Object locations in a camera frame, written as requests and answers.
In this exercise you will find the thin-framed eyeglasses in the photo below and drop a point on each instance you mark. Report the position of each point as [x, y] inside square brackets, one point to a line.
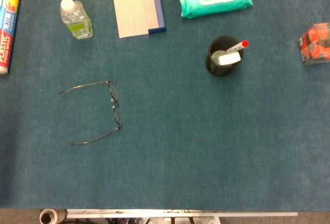
[117, 116]

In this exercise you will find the blue felt table cloth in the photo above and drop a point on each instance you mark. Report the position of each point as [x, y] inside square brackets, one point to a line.
[180, 144]

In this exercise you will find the black mesh pen holder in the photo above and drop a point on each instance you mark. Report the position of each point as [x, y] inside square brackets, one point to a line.
[216, 69]

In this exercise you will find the white eraser block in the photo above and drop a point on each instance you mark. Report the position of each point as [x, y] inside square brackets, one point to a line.
[229, 58]

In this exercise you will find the white marker with red cap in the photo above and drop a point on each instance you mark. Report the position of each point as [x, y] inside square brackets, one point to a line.
[239, 45]

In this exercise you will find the open blue and grey box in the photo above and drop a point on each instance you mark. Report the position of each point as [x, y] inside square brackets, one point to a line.
[134, 10]

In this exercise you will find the clear bottle with green label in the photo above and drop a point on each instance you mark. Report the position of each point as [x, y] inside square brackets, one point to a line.
[77, 20]

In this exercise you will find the clear box of red items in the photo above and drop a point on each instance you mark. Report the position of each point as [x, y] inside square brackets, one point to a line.
[315, 43]

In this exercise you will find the brown tape roll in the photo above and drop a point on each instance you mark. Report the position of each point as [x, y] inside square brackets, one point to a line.
[47, 217]

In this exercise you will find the plastic food wrap box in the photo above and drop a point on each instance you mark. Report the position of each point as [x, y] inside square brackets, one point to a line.
[9, 28]

